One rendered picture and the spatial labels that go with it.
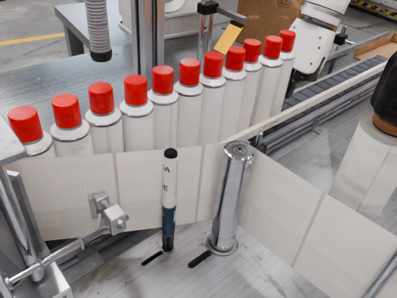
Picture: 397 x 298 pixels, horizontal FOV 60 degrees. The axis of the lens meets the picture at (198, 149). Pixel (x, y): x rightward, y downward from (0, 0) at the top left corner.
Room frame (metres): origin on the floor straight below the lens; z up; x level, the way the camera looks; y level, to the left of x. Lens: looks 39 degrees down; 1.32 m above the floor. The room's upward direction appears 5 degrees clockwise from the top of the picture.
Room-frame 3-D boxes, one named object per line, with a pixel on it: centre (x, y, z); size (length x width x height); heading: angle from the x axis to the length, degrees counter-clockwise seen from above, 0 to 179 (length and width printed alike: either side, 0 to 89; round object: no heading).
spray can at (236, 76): (0.59, -0.05, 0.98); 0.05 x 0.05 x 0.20
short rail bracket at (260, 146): (0.53, -0.11, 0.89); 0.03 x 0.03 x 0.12; 44
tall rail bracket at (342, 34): (1.05, -0.42, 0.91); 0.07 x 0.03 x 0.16; 44
